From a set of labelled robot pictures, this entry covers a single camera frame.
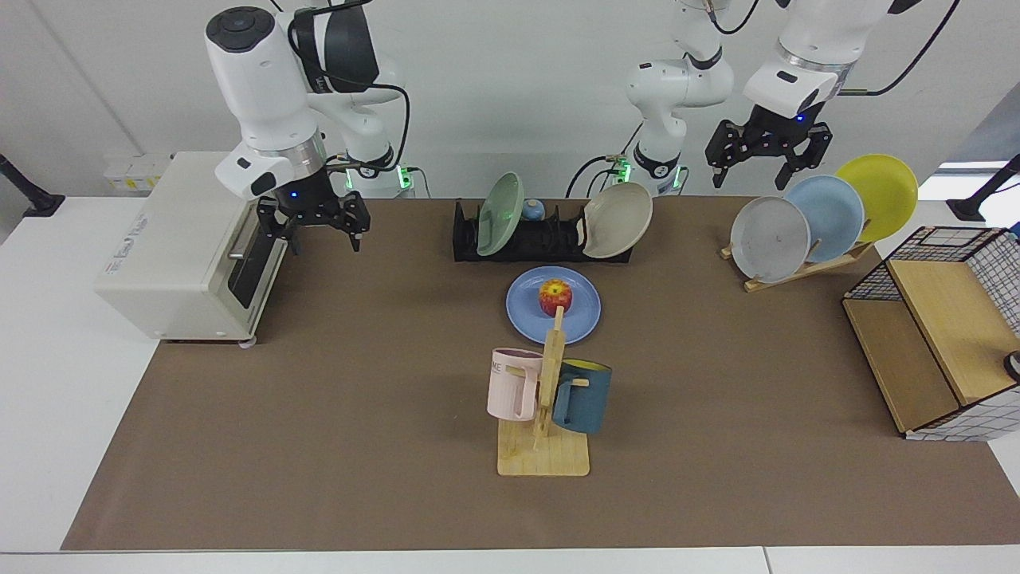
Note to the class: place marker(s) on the grey plate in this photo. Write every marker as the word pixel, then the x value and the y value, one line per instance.
pixel 769 239

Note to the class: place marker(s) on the light blue plate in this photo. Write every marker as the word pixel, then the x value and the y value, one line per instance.
pixel 833 215

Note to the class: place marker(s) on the pale green plate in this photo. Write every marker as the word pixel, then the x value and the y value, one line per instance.
pixel 498 215

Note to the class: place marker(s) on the pink cup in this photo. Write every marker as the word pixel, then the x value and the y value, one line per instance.
pixel 510 391

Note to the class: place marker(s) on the yellow plate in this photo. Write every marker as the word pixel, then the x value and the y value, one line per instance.
pixel 880 187

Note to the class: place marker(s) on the brown table cloth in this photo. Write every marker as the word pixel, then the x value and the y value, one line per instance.
pixel 398 446

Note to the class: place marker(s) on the pale toaster oven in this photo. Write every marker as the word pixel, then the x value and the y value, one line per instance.
pixel 159 239

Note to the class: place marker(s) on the black round object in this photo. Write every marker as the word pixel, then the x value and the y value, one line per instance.
pixel 1014 365

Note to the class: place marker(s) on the beige plate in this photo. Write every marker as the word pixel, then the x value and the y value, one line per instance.
pixel 617 222

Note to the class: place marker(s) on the black clamp stand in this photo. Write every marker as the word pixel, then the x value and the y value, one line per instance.
pixel 968 209
pixel 36 203

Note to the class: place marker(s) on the wooden plate rack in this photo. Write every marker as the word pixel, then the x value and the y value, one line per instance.
pixel 785 275

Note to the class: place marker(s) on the red yellow apple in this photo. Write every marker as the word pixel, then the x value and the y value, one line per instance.
pixel 555 295

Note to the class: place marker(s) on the small blue round thing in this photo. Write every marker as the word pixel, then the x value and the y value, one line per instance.
pixel 533 210

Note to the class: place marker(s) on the black dish rack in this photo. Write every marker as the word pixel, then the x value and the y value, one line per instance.
pixel 464 239

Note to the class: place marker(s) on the white wall socket boxes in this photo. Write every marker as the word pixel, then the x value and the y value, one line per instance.
pixel 131 171

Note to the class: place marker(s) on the wooden cup stand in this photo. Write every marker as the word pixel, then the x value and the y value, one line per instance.
pixel 542 458

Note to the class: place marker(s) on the dark blue cup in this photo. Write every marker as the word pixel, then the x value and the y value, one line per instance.
pixel 586 402

